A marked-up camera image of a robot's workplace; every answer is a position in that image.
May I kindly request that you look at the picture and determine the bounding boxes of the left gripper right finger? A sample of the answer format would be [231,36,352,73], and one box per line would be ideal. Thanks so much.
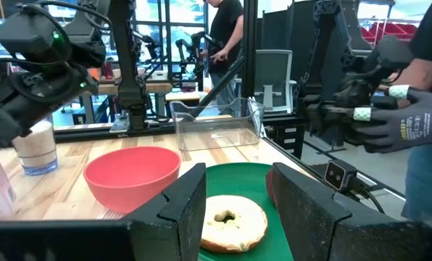
[271,162,422,261]

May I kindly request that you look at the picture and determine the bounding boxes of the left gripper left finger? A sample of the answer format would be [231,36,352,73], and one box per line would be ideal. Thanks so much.
[123,162,208,261]

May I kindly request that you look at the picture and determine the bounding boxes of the bagel half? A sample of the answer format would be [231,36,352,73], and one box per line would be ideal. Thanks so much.
[200,194,269,254]

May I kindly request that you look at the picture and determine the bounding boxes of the clear drinking glass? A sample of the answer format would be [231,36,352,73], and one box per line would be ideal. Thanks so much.
[12,117,59,178]

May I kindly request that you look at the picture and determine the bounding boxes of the red bowl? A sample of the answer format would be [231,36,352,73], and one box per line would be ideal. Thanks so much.
[83,146,183,215]

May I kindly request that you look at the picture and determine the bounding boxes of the green plate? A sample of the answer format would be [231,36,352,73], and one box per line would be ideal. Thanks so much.
[197,162,313,261]

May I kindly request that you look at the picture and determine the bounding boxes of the black drawer unit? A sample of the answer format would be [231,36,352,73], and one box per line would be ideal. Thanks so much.
[265,115,308,161]

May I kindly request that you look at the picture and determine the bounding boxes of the clear plastic container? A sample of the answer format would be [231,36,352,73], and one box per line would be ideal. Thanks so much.
[169,96,266,152]

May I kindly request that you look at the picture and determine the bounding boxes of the person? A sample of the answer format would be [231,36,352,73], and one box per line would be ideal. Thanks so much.
[200,0,245,107]
[399,0,432,223]

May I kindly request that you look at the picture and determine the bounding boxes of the wooden background table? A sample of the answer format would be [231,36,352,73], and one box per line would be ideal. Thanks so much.
[81,80,174,117]

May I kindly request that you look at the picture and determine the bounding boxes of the person's gloved hand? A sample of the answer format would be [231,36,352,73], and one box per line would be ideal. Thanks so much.
[352,85,432,154]

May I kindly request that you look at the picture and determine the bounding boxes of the grey office chair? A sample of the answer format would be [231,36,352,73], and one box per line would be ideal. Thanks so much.
[254,49,297,112]

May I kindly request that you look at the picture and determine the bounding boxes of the red storage bins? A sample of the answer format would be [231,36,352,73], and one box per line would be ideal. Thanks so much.
[359,21,407,46]

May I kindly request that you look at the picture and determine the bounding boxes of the small table-level camera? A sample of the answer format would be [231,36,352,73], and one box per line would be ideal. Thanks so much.
[323,159,360,194]

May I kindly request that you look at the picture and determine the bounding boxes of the black camera cable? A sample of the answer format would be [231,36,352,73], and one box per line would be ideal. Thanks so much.
[352,181,387,215]

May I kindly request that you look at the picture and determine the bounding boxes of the black frame rail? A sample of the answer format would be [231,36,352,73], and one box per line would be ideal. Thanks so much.
[52,121,177,144]

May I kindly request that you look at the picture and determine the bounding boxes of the black leader arm handle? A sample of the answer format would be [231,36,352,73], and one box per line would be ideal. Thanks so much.
[298,35,415,146]

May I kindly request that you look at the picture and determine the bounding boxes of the black vertical frame post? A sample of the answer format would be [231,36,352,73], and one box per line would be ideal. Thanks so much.
[241,0,258,99]

